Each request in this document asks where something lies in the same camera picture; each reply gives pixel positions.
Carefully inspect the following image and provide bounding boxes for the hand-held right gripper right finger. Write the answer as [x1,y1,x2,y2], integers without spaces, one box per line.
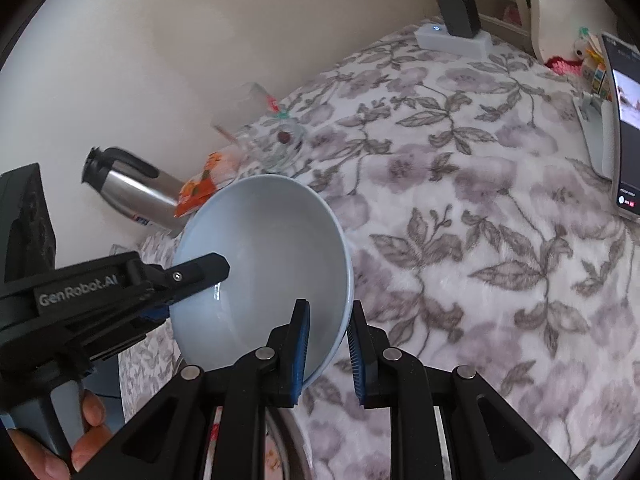
[346,300,581,480]

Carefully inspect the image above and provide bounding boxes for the red knitted item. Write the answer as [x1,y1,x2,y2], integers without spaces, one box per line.
[545,55,583,77]

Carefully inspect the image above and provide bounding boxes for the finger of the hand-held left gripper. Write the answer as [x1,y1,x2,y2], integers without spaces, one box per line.
[126,253,231,307]
[137,306,171,331]

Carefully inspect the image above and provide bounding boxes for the floral rimmed white plate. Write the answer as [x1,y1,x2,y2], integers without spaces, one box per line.
[264,410,287,480]

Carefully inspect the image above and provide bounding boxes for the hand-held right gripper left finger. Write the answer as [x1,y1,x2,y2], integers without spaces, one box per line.
[102,298,312,480]

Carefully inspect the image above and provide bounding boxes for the orange snack packet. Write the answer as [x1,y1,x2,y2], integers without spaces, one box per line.
[202,151,238,188]
[175,175,219,218]

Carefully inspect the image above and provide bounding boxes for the black charger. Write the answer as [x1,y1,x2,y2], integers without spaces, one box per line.
[437,0,482,38]

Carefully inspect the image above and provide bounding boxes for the small white bowl red mark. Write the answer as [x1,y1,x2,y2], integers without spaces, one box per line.
[169,174,355,392]

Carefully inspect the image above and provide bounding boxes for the clear glass mug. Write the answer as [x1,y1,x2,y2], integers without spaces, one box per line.
[235,120,309,173]

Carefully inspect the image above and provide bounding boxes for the small colourful boxes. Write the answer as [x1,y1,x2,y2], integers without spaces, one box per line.
[575,27,613,101]

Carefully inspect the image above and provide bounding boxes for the clear tall glass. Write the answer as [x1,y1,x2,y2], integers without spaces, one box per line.
[212,82,281,161]

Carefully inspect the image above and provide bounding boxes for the grey floral tablecloth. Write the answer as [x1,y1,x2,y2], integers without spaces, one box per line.
[110,22,640,480]

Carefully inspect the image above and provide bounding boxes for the strawberry print bowl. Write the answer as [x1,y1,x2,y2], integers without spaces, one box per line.
[209,406,225,480]

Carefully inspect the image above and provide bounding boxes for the white phone stand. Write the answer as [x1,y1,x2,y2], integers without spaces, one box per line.
[572,91,623,179]

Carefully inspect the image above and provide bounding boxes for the person's left hand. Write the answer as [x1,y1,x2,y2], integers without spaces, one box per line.
[5,389,115,480]

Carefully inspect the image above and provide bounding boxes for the white power strip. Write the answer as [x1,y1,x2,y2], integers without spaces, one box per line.
[414,21,493,57]

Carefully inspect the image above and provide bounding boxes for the smartphone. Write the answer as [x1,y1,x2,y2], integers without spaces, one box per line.
[600,32,640,221]

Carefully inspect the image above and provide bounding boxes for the stainless steel thermos jug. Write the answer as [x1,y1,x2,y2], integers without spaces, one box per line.
[81,146,188,238]

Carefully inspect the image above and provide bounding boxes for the white wooden furniture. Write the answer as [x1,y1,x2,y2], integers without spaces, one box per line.
[502,0,601,61]

